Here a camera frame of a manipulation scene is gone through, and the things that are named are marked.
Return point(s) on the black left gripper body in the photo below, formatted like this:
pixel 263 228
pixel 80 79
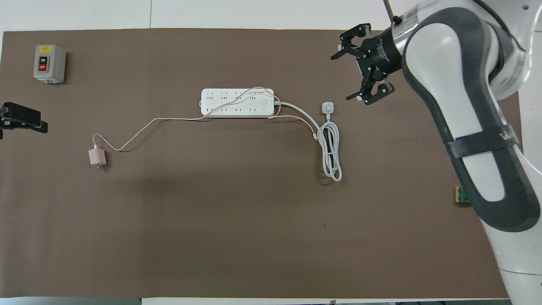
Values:
pixel 1 114

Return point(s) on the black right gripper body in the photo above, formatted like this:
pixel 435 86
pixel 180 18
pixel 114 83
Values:
pixel 381 53

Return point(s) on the pink charger adapter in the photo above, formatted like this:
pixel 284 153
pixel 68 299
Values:
pixel 97 157

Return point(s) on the white power strip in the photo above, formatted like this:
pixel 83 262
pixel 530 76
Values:
pixel 237 111

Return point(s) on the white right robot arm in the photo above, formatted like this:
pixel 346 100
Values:
pixel 465 106

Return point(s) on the brown table mat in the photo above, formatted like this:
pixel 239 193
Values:
pixel 254 237

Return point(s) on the grey on-off switch box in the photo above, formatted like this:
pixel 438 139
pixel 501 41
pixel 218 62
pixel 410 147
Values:
pixel 54 63

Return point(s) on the green knife switch block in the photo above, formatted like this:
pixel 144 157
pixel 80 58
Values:
pixel 461 195

